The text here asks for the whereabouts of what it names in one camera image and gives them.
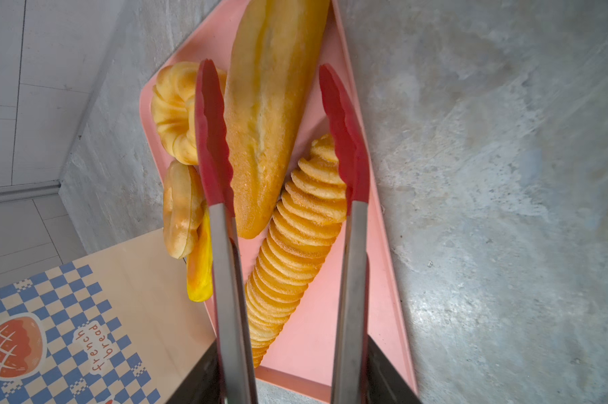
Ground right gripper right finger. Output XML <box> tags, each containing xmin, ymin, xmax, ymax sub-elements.
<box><xmin>366</xmin><ymin>336</ymin><xmax>422</xmax><ymax>404</ymax></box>

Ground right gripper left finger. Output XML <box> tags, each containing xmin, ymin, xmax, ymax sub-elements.
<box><xmin>167</xmin><ymin>341</ymin><xmax>222</xmax><ymax>404</ymax></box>

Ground checkered paper bag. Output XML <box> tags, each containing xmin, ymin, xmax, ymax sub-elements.
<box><xmin>0</xmin><ymin>231</ymin><xmax>214</xmax><ymax>403</ymax></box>

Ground ring doughnut bread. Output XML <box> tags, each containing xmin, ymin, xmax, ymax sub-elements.
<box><xmin>162</xmin><ymin>161</ymin><xmax>205</xmax><ymax>259</ymax></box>

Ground red tongs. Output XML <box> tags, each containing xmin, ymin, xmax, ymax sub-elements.
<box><xmin>194</xmin><ymin>59</ymin><xmax>371</xmax><ymax>403</ymax></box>

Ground small twisted bread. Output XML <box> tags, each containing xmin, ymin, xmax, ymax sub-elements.
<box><xmin>151</xmin><ymin>62</ymin><xmax>199</xmax><ymax>166</ymax></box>

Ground long oval bread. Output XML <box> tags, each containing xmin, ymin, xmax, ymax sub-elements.
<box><xmin>225</xmin><ymin>1</ymin><xmax>330</xmax><ymax>239</ymax></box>

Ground small yellow bread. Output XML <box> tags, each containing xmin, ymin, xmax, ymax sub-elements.
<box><xmin>187</xmin><ymin>209</ymin><xmax>214</xmax><ymax>302</ymax></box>

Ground long ridged bread bottom-left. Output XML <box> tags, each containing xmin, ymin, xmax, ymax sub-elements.
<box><xmin>245</xmin><ymin>134</ymin><xmax>347</xmax><ymax>367</ymax></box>

